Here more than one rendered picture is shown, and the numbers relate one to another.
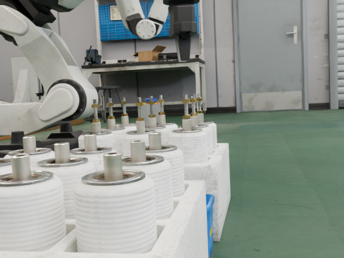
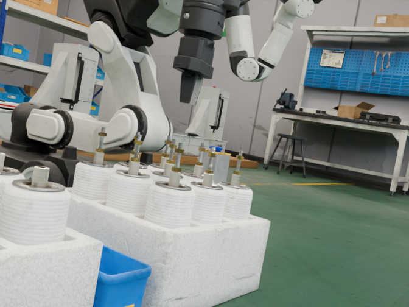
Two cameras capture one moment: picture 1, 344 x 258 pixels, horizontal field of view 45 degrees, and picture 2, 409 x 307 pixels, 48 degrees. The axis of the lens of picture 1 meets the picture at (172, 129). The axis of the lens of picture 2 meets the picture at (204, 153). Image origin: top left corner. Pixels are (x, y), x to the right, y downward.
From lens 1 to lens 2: 50 cm
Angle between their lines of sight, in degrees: 24
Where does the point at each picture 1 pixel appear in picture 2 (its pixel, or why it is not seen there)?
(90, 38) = (294, 81)
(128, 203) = not seen: outside the picture
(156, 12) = (265, 52)
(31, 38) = (114, 58)
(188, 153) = (156, 211)
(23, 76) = (204, 106)
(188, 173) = (143, 234)
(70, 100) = (128, 127)
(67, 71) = (137, 98)
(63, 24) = not seen: hidden behind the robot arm
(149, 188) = not seen: outside the picture
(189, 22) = (188, 58)
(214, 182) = (164, 254)
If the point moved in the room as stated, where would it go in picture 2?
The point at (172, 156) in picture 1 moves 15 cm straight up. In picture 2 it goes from (34, 198) to (50, 91)
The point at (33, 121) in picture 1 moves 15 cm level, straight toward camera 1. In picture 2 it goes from (97, 141) to (80, 142)
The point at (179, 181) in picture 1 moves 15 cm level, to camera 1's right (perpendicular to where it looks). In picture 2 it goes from (39, 230) to (127, 259)
